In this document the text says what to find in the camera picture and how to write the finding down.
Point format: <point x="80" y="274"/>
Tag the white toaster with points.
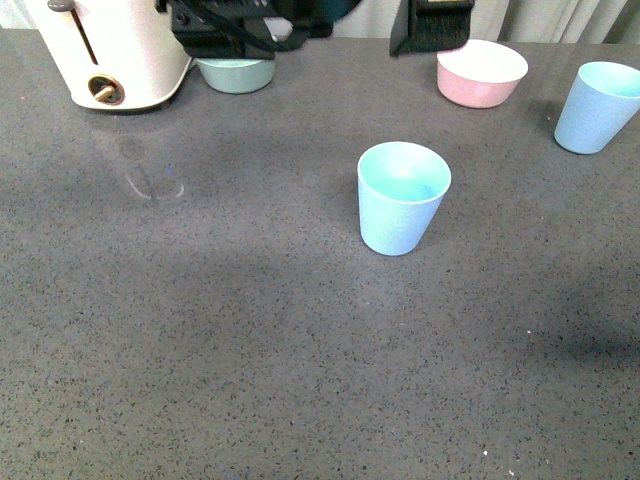
<point x="112" y="55"/>

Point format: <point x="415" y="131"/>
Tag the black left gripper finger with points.
<point x="423" y="26"/>

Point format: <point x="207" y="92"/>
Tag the blue cup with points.
<point x="602" y="100"/>
<point x="400" y="188"/>

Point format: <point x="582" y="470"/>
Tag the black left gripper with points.
<point x="250" y="29"/>

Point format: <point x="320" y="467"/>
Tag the green bowl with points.
<point x="237" y="76"/>

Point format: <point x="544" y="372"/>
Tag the pink bowl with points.
<point x="481" y="74"/>

